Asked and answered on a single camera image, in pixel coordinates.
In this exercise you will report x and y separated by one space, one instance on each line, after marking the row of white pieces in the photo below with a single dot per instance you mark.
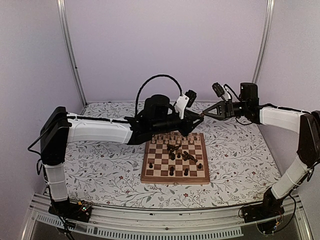
175 138

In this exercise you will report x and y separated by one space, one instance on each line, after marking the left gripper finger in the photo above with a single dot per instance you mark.
193 116
188 126

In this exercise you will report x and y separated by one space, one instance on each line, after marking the floral patterned table mat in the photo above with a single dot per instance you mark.
109 173

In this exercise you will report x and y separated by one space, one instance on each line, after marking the left aluminium frame post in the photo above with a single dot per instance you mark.
61 7

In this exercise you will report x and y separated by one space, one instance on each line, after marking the aluminium frame post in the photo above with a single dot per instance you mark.
270 4
61 7

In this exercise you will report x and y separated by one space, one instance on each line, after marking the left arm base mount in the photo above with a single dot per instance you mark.
78 211

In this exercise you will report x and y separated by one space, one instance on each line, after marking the wooden chess board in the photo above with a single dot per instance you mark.
158 155

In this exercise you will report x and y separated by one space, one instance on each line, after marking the dark piece placed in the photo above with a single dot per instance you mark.
171 171

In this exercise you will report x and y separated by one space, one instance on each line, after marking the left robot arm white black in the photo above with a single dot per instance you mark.
62 128

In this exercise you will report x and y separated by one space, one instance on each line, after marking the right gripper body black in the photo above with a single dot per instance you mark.
238 112

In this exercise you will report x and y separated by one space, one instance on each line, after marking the pile of dark pieces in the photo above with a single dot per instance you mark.
174 152

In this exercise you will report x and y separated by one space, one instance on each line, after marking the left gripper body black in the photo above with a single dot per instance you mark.
160 127

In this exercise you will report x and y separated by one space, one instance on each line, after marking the right aluminium frame post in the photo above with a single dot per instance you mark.
270 4

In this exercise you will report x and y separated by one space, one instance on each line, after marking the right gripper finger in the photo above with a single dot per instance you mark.
219 117
219 108

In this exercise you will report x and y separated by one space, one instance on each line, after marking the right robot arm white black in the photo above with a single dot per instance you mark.
290 145

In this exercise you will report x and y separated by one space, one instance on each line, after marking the front aluminium rail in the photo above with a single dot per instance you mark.
127 223

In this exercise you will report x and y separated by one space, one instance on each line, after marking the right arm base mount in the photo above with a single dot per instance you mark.
271 207

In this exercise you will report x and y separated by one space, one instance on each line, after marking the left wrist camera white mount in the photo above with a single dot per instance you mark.
185 100

